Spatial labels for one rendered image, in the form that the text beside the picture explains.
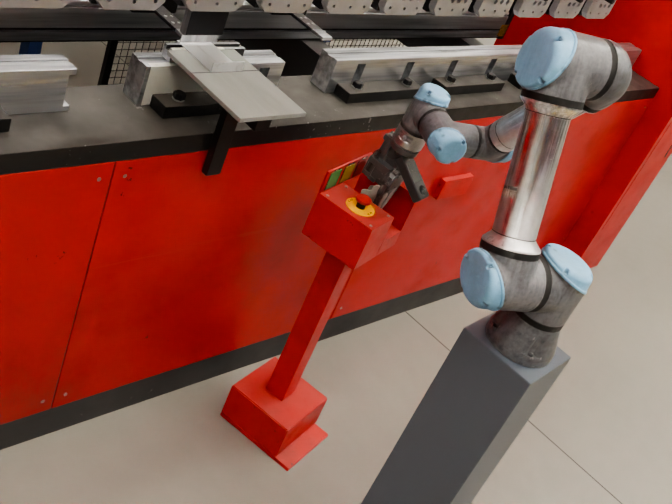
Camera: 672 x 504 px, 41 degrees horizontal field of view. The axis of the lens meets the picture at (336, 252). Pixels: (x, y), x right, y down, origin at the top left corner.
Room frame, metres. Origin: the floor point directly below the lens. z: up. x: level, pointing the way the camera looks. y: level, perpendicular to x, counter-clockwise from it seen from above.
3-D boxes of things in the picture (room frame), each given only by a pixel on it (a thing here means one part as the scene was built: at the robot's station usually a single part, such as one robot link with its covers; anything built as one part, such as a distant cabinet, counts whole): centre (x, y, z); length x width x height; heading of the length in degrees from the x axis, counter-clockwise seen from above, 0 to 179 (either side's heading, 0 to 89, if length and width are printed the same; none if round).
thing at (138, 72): (1.84, 0.43, 0.92); 0.39 x 0.06 x 0.10; 146
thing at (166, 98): (1.80, 0.39, 0.89); 0.30 x 0.05 x 0.03; 146
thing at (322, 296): (1.88, -0.02, 0.39); 0.06 x 0.06 x 0.54; 69
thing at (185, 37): (1.80, 0.46, 1.06); 0.10 x 0.02 x 0.10; 146
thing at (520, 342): (1.59, -0.43, 0.82); 0.15 x 0.15 x 0.10
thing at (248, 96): (1.71, 0.33, 1.00); 0.26 x 0.18 x 0.01; 56
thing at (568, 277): (1.59, -0.42, 0.94); 0.13 x 0.12 x 0.14; 123
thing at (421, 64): (2.84, -0.25, 0.92); 1.68 x 0.06 x 0.10; 146
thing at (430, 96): (1.92, -0.06, 1.03); 0.09 x 0.08 x 0.11; 33
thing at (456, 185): (2.55, -0.25, 0.58); 0.15 x 0.02 x 0.07; 146
